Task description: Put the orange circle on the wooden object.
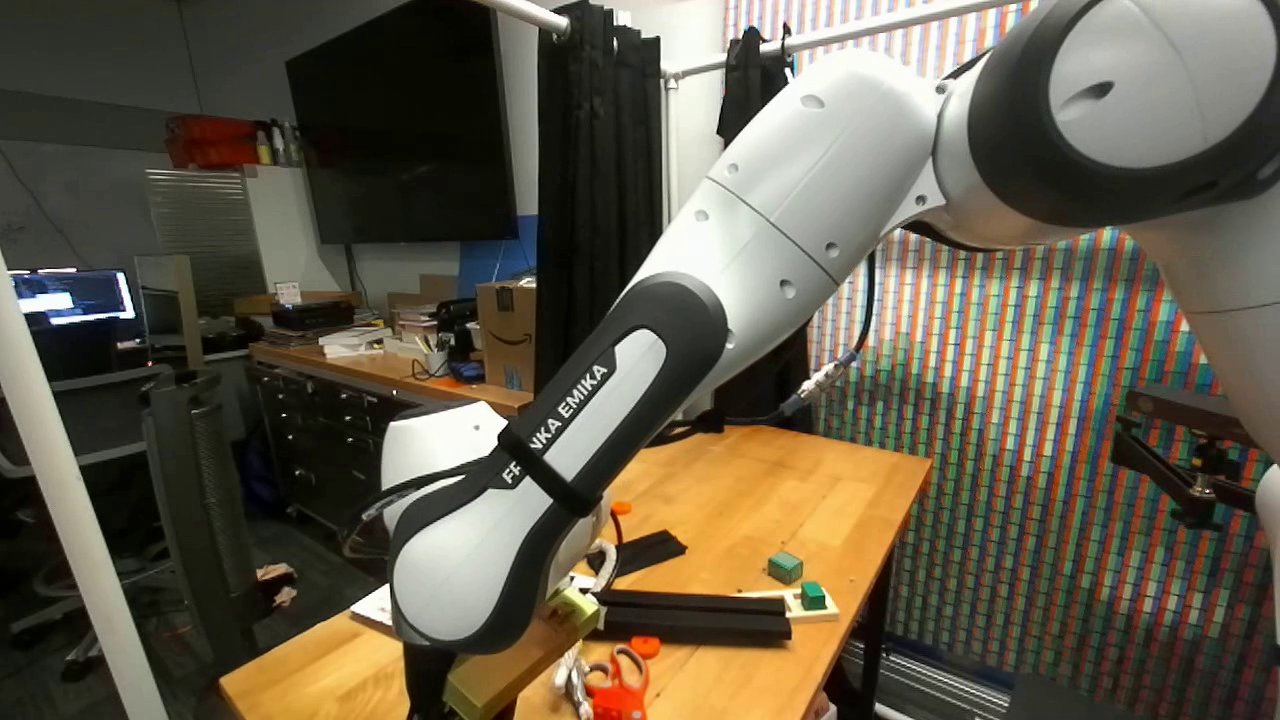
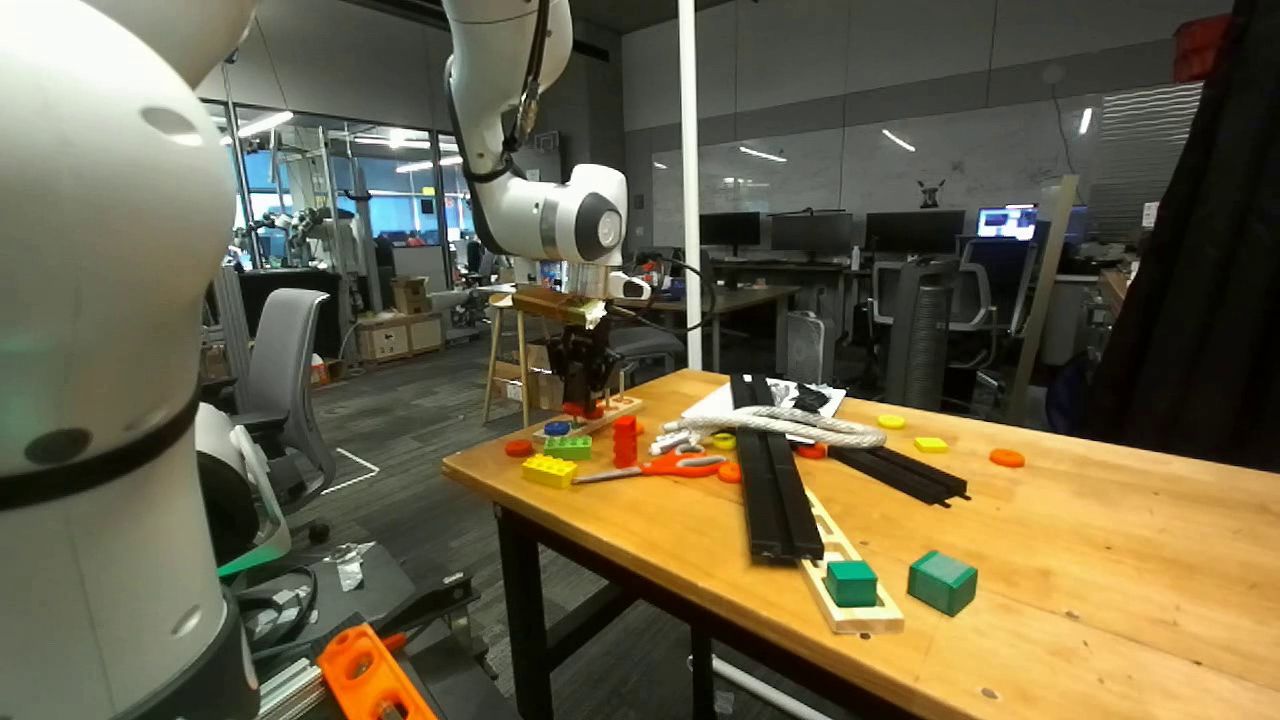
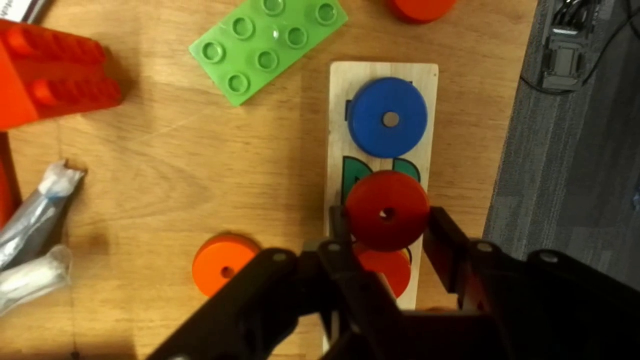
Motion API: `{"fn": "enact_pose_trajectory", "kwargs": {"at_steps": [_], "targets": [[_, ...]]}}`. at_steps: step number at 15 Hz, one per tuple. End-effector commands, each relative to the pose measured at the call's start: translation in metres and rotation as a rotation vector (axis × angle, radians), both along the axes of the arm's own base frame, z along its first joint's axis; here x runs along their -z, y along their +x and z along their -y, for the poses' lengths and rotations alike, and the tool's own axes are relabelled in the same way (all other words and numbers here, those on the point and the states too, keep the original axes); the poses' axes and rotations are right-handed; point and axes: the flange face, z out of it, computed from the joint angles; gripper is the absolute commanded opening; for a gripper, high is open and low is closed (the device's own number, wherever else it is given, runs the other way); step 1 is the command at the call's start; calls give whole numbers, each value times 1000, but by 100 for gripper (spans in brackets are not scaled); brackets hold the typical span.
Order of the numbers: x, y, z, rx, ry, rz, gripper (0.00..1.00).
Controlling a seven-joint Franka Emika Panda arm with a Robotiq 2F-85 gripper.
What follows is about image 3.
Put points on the green lego plate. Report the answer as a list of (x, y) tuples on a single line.
[(282, 63)]

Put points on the wooden peg board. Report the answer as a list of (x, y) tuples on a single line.
[(341, 133)]

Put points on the red lego brick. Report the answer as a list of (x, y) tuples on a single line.
[(52, 81)]

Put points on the blue disc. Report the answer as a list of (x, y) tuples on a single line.
[(373, 137)]

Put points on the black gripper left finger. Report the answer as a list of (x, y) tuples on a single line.
[(280, 301)]

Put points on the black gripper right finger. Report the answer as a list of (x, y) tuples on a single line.
[(547, 306)]

